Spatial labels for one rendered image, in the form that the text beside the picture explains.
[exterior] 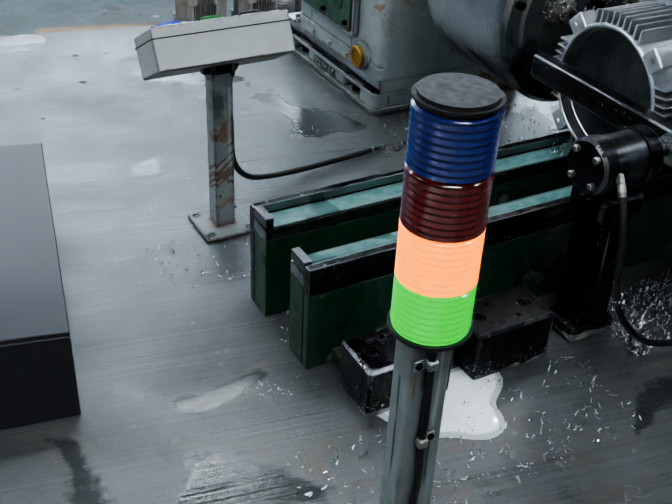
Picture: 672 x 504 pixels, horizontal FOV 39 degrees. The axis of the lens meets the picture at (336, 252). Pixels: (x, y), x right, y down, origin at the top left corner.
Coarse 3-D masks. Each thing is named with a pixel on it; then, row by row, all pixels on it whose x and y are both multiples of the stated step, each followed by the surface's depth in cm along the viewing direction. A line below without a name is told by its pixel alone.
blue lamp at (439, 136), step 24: (432, 120) 59; (456, 120) 58; (480, 120) 58; (408, 144) 62; (432, 144) 60; (456, 144) 59; (480, 144) 59; (432, 168) 60; (456, 168) 60; (480, 168) 60
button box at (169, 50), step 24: (168, 24) 105; (192, 24) 106; (216, 24) 107; (240, 24) 108; (264, 24) 110; (288, 24) 111; (144, 48) 107; (168, 48) 105; (192, 48) 106; (216, 48) 107; (240, 48) 109; (264, 48) 110; (288, 48) 111; (144, 72) 109; (168, 72) 106; (192, 72) 113
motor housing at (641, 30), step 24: (600, 24) 109; (624, 24) 106; (648, 24) 105; (576, 48) 116; (600, 48) 118; (624, 48) 120; (648, 48) 105; (600, 72) 120; (624, 72) 122; (648, 72) 104; (648, 96) 124; (576, 120) 119; (600, 120) 120
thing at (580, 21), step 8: (576, 16) 112; (584, 16) 111; (592, 16) 112; (576, 24) 113; (584, 24) 111; (576, 32) 113; (656, 48) 103; (664, 48) 103; (648, 56) 104; (656, 56) 103; (664, 56) 103; (648, 64) 104; (656, 64) 103; (664, 64) 103; (656, 72) 104; (552, 112) 120; (560, 112) 119; (560, 120) 119; (560, 128) 119
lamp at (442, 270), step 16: (400, 224) 65; (400, 240) 65; (416, 240) 64; (480, 240) 65; (400, 256) 66; (416, 256) 64; (432, 256) 64; (448, 256) 64; (464, 256) 64; (480, 256) 66; (400, 272) 66; (416, 272) 65; (432, 272) 64; (448, 272) 64; (464, 272) 65; (416, 288) 66; (432, 288) 65; (448, 288) 65; (464, 288) 66
